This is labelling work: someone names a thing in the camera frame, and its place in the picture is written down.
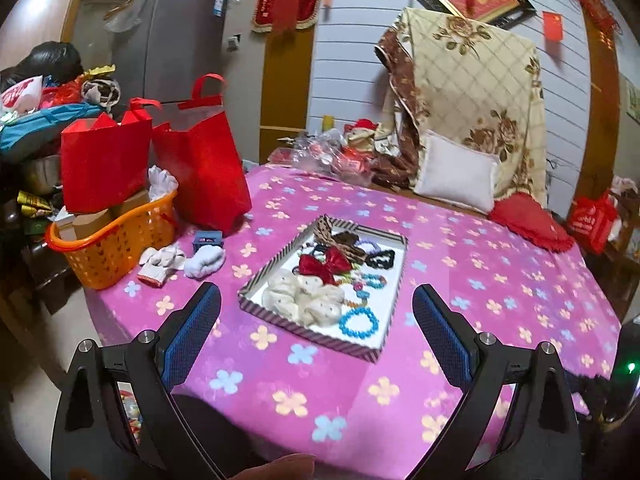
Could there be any black scrunchie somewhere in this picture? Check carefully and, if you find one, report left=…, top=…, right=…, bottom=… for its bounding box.
left=364, top=249, right=395, bottom=270

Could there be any leopard print bow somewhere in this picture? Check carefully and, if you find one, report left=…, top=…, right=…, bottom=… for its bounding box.
left=314, top=216, right=367, bottom=264

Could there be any grey refrigerator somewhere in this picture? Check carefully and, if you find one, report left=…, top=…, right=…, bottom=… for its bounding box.
left=104, top=0, right=229, bottom=105

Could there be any pink floral bed sheet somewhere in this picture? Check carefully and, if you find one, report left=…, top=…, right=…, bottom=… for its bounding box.
left=84, top=164, right=622, bottom=480

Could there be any red tote bag left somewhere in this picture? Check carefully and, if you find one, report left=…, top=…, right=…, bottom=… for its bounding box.
left=152, top=73, right=252, bottom=236

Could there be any white work glove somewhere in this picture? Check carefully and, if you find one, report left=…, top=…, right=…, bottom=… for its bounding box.
left=137, top=245, right=186, bottom=288

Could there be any person's hand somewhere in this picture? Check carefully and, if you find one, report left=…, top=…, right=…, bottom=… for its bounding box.
left=232, top=454, right=316, bottom=480

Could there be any white fluffy scrunchie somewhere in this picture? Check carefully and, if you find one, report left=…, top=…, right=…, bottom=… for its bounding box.
left=183, top=245, right=226, bottom=281

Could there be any small blue card box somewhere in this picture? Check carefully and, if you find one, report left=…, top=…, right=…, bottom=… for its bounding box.
left=192, top=231, right=224, bottom=252

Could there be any red tote bag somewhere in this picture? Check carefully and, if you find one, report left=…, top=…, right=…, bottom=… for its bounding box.
left=566, top=191, right=617, bottom=255
left=152, top=73, right=252, bottom=236
left=61, top=98, right=162, bottom=214

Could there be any red tote bag right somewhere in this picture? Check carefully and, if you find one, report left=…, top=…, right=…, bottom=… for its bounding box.
left=566, top=191, right=617, bottom=255

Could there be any blue strap wrist watch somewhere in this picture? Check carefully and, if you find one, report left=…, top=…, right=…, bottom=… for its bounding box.
left=294, top=244, right=326, bottom=276

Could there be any brown scrunchie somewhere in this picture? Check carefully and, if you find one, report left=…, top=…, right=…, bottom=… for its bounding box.
left=332, top=231, right=359, bottom=246

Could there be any brown patterned blanket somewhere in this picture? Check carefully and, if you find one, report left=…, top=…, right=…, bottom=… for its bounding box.
left=373, top=26, right=430, bottom=188

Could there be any teal fuzzy charm bracelet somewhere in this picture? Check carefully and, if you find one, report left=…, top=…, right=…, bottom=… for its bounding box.
left=349, top=271, right=388, bottom=302

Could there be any beige floral quilt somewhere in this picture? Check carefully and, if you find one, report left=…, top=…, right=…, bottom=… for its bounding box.
left=386, top=8, right=547, bottom=205

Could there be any blue bead bracelet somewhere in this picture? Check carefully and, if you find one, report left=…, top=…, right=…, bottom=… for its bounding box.
left=338, top=305, right=381, bottom=340

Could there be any red heart cushion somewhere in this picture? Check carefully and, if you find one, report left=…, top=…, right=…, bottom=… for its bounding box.
left=488, top=192, right=575, bottom=252

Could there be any red velvet bow clip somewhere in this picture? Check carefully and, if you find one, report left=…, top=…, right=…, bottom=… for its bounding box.
left=297, top=247, right=352, bottom=285

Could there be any clear plastic snack bag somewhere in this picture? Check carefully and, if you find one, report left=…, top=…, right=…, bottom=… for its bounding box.
left=268, top=128, right=373, bottom=188

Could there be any santa plush toy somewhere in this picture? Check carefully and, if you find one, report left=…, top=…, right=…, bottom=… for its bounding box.
left=344, top=118, right=378, bottom=153

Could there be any orange plastic basket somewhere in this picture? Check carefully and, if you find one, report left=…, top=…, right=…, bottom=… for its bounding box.
left=44, top=191, right=179, bottom=290

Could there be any cream chiffon scrunchie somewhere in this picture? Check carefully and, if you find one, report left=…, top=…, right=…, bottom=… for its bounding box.
left=262, top=269, right=345, bottom=327

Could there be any white pillow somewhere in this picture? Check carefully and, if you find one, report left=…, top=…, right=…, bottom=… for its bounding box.
left=413, top=131, right=499, bottom=214

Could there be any striped white jewelry tray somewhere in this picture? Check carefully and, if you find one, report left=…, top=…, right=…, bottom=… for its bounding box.
left=238, top=214, right=408, bottom=363

